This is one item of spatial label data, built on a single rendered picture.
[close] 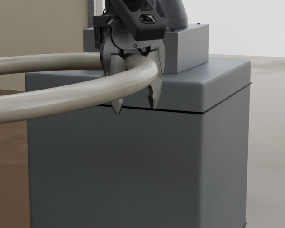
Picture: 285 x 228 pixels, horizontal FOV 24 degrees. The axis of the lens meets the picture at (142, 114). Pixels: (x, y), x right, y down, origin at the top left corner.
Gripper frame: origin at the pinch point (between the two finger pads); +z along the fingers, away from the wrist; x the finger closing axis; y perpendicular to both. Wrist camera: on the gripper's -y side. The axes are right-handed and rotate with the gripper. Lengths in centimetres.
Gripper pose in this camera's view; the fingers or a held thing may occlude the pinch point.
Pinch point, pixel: (136, 104)
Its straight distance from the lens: 101.8
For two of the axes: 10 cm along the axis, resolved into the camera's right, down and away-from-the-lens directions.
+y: -4.1, -1.3, 9.0
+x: -9.1, 1.3, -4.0
